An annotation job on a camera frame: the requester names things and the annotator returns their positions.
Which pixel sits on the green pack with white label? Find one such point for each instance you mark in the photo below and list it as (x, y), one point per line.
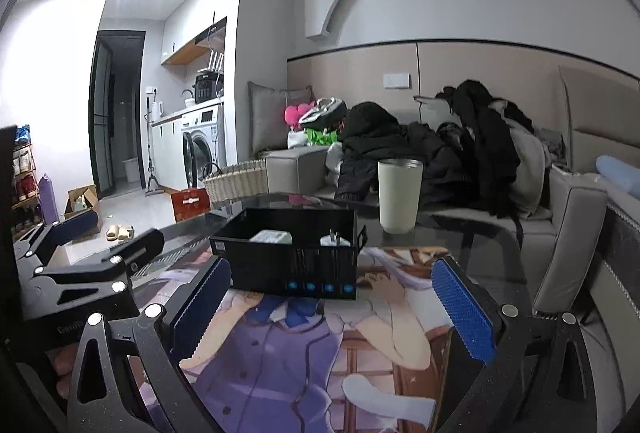
(270, 237)

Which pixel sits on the printed table mat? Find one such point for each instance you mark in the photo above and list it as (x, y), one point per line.
(300, 363)

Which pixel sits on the blue pillow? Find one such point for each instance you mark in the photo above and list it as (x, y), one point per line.
(617, 173)

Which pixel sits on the cardboard box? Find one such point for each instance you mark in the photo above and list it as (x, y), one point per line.
(82, 203)

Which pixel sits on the mop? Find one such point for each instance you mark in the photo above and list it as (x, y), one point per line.
(151, 163)

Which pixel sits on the person's left hand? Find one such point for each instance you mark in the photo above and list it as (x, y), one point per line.
(62, 370)

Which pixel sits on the red box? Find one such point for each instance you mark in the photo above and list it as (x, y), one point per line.
(192, 205)

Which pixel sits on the shoe rack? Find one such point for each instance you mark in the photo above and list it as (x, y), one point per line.
(25, 178)

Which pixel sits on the purple rolled mat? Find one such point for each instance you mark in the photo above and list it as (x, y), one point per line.
(48, 200)

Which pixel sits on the black and white helmet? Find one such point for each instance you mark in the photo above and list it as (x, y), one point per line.
(325, 112)

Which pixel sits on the pink plush toy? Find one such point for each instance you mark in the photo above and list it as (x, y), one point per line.
(296, 114)

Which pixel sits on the grey cushion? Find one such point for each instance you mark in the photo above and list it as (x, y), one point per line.
(275, 118)

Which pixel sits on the black countertop oven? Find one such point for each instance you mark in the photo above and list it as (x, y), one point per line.
(206, 87)

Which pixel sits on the white wall switch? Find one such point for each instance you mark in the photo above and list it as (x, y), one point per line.
(397, 80)

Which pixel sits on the white trash bin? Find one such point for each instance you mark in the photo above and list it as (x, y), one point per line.
(130, 170)

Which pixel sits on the pile of black clothes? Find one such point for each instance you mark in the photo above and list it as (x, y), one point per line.
(380, 148)

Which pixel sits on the pair of beige slippers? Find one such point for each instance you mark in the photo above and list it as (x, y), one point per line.
(120, 233)

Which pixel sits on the black framed door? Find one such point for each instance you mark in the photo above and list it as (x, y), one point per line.
(117, 113)

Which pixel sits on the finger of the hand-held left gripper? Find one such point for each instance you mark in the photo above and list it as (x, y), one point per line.
(142, 244)
(75, 224)

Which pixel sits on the green bag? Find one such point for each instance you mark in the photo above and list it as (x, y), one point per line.
(320, 137)

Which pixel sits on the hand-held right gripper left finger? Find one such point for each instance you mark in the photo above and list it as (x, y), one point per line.
(200, 308)

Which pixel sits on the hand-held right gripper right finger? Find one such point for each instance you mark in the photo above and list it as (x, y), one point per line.
(465, 313)

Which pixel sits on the white charger plug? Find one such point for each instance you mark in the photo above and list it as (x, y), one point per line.
(336, 240)

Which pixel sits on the wicker basket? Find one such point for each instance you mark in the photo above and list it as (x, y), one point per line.
(232, 180)

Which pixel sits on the white cup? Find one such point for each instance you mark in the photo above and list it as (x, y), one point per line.
(399, 198)

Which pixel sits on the white washing machine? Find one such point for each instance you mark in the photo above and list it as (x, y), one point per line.
(202, 143)

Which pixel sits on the black storage box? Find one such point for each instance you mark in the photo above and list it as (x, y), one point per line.
(280, 268)

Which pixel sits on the white kettle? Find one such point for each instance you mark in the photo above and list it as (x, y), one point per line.
(157, 110)

